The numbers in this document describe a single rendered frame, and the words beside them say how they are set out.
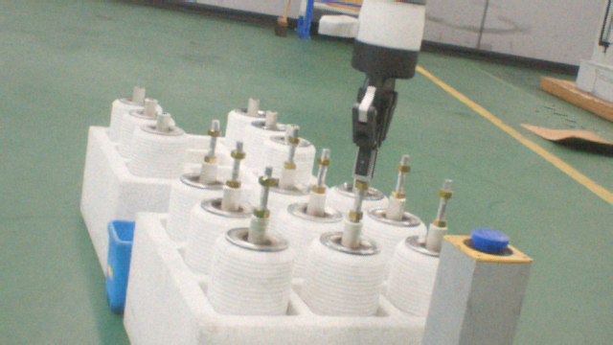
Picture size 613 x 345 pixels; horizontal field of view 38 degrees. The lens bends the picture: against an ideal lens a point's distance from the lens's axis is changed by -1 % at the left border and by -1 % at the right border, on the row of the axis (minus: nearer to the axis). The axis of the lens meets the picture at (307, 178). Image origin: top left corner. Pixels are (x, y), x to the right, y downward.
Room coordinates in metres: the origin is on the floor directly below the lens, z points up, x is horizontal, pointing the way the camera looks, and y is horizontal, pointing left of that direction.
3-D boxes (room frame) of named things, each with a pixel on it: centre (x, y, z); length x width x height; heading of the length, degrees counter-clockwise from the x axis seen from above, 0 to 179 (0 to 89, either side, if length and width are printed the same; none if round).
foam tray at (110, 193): (1.65, 0.20, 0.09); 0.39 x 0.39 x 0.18; 23
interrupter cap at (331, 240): (1.03, -0.06, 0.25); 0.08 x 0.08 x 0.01
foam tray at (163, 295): (1.14, -0.02, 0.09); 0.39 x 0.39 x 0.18; 23
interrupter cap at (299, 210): (1.14, -0.02, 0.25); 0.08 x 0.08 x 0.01
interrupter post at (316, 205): (1.14, -0.02, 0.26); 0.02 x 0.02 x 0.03
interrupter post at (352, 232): (1.03, -0.06, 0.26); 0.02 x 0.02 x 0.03
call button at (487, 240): (0.90, -0.20, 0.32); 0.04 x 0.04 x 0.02
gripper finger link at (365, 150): (1.01, -0.06, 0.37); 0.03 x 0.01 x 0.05; 164
